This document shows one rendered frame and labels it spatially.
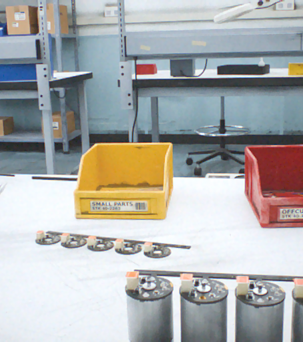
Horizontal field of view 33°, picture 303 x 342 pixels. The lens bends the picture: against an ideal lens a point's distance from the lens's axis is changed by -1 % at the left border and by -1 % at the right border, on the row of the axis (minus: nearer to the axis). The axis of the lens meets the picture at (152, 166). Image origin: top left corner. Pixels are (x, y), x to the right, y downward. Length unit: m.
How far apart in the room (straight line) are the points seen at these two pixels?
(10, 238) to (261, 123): 4.23
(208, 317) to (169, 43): 2.31
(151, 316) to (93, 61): 4.62
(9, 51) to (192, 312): 2.58
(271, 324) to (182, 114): 4.47
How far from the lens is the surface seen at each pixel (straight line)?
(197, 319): 0.26
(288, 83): 2.54
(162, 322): 0.27
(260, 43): 2.50
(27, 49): 2.75
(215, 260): 0.45
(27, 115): 5.14
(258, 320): 0.26
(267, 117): 4.67
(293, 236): 0.51
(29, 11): 4.63
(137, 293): 0.27
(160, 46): 2.54
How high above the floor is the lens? 0.94
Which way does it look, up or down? 14 degrees down
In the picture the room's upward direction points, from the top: 2 degrees counter-clockwise
